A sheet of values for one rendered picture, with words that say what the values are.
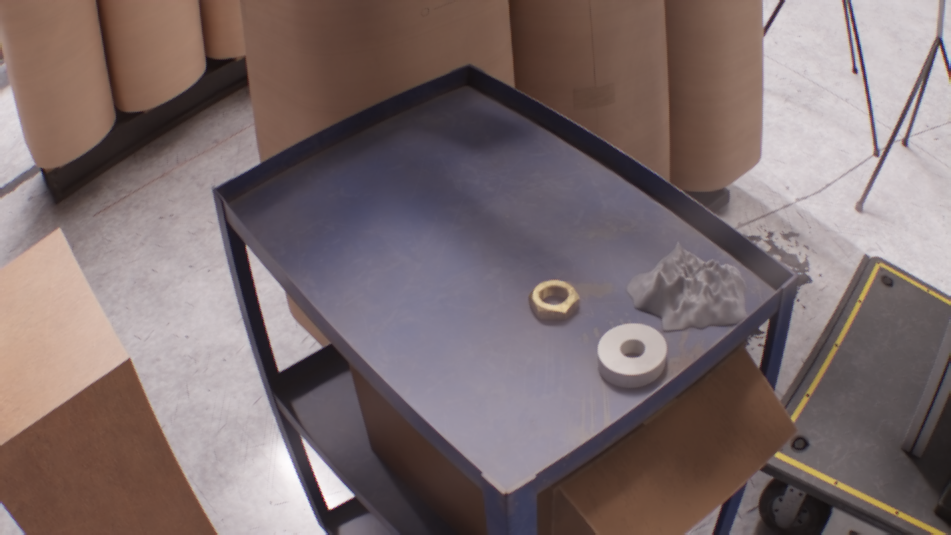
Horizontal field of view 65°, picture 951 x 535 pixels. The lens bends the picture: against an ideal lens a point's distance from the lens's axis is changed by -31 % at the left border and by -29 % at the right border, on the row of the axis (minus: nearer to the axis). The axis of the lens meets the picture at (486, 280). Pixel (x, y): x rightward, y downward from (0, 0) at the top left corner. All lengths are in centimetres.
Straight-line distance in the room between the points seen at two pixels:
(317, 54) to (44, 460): 83
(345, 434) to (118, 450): 49
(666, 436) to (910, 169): 225
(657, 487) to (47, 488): 75
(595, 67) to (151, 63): 171
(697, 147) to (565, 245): 120
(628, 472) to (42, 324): 75
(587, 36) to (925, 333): 97
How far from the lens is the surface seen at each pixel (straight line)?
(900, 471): 171
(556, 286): 109
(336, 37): 149
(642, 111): 201
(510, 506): 89
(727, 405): 109
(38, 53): 294
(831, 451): 170
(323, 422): 149
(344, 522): 184
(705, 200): 264
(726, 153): 237
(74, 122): 305
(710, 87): 224
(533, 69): 185
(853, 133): 325
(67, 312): 119
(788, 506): 183
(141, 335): 255
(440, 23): 154
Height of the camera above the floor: 161
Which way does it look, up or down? 41 degrees down
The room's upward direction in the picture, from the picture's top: 5 degrees counter-clockwise
